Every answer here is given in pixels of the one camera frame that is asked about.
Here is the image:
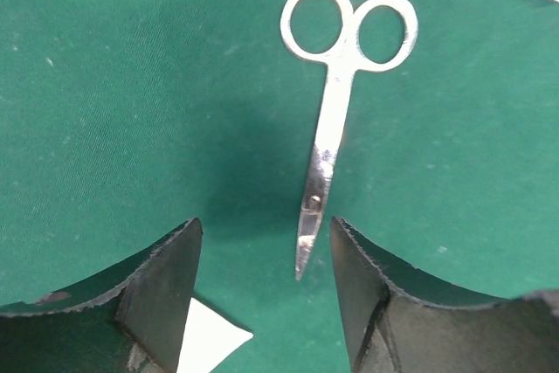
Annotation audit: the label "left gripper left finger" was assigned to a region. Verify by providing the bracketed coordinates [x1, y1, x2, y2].
[1, 218, 203, 372]

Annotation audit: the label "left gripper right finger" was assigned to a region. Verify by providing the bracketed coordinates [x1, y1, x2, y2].
[330, 218, 558, 373]

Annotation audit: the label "small silver scissors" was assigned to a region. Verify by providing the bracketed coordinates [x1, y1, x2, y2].
[279, 0, 418, 280]

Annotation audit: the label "green surgical cloth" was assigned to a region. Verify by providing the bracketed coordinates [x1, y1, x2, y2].
[0, 0, 559, 373]

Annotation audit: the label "upper white sterile packet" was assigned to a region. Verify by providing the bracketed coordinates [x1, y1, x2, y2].
[177, 298, 253, 373]

